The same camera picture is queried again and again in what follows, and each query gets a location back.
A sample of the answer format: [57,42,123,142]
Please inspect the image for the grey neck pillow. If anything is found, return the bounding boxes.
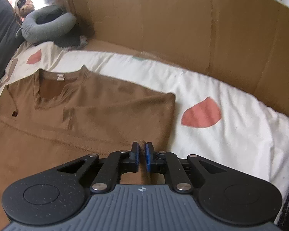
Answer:
[15,5,76,43]

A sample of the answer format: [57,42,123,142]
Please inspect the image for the small teddy bear toy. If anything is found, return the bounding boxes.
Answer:
[14,0,35,21]

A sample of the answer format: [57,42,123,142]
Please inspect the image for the black cloth under pillow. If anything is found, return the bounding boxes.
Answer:
[36,8,87,50]

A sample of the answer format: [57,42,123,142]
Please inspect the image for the dark grey pillow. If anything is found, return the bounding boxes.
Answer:
[0,0,24,79]

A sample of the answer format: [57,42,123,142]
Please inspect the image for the cream bear print bedsheet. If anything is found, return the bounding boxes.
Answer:
[0,41,289,226]

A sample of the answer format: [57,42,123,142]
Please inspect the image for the brown t-shirt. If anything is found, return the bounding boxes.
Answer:
[0,67,175,229]

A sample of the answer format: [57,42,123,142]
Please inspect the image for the flattened cardboard box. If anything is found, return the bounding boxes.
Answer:
[57,0,289,116]

